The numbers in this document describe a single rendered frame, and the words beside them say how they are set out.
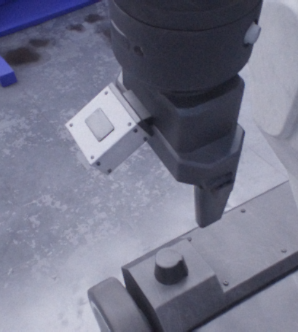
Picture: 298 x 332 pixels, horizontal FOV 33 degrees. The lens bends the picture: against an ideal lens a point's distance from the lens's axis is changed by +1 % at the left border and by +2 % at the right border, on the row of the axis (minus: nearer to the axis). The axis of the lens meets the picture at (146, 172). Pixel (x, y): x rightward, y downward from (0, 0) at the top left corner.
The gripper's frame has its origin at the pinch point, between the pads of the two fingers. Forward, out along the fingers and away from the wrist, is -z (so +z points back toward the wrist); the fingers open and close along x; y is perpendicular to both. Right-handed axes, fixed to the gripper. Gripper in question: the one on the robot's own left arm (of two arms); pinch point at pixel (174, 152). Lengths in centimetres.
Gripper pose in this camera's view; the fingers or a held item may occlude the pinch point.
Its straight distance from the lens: 40.3
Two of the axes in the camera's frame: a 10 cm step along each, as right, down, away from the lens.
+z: -0.1, -6.0, -8.0
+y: -8.7, 4.1, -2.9
